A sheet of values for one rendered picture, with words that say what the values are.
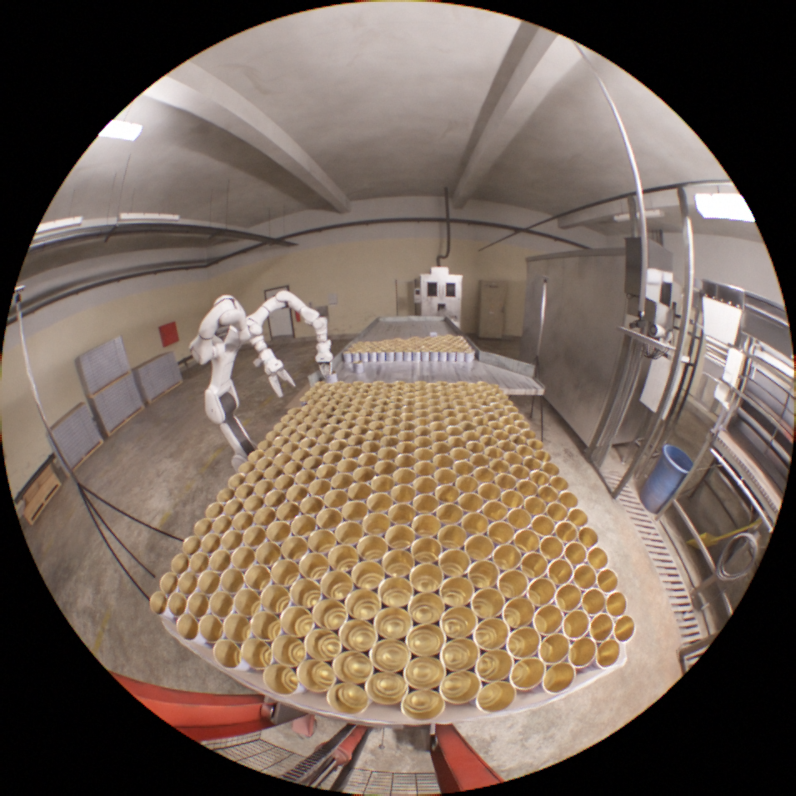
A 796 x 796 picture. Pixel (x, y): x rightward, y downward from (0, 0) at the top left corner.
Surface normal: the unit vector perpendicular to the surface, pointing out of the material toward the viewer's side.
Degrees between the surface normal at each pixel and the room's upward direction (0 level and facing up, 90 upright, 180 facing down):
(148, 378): 88
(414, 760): 0
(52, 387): 90
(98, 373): 88
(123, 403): 88
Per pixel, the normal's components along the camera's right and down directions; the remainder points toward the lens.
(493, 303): -0.07, 0.46
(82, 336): 1.00, 0.00
